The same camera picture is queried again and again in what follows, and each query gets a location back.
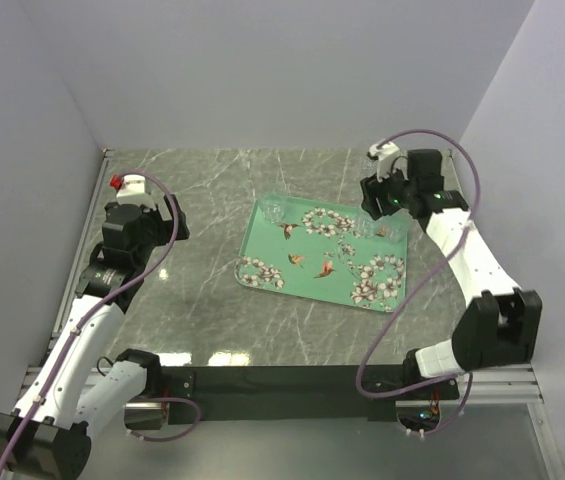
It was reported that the clear glass edge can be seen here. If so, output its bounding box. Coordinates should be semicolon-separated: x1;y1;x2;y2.
385;216;409;244

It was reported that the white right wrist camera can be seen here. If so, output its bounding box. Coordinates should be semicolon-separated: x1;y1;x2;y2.
366;142;402;182

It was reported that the black base crossbar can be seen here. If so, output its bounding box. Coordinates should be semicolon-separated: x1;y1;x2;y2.
162;365;460;422

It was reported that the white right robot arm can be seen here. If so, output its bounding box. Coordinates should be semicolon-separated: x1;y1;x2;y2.
360;143;542;399

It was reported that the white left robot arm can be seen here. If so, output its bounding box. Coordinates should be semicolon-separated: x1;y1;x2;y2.
0;193;189;479

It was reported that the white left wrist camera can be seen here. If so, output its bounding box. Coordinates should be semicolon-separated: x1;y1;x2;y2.
109;174;156;211

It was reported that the green floral hummingbird tray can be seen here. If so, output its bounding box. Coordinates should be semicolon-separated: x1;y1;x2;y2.
235;197;408;312

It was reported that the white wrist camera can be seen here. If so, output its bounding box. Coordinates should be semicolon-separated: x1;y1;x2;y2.
366;142;402;182
109;174;156;211

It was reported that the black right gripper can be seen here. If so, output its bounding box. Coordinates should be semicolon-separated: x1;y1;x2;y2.
360;161;417;223

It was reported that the clear glass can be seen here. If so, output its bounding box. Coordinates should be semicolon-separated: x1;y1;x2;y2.
259;193;287;223
355;212;377;238

